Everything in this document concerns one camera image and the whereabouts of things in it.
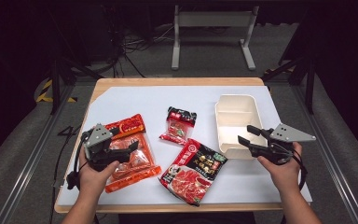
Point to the large black red soup packet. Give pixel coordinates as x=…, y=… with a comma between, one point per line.
x=194, y=174

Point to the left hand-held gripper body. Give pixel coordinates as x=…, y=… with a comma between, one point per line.
x=98, y=137

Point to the person's left hand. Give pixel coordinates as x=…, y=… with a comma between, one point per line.
x=94, y=179

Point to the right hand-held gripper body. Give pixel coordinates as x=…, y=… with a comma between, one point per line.
x=287, y=134

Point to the black metal stand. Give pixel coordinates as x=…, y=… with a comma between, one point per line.
x=309, y=81
x=56, y=81

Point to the person's right hand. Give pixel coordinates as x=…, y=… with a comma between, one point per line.
x=281, y=177

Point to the orange clear soup base packet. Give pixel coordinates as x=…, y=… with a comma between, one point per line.
x=140, y=161

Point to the small red black seasoning packet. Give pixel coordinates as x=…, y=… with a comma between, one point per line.
x=178, y=127

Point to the aluminium rail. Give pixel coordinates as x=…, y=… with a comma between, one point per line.
x=28, y=168
x=332, y=168

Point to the cream divided plastic container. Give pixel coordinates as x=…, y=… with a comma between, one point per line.
x=234, y=124

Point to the white frame desk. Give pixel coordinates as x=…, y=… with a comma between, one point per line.
x=214, y=18

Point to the white table mat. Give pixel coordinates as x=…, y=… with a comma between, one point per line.
x=155, y=99

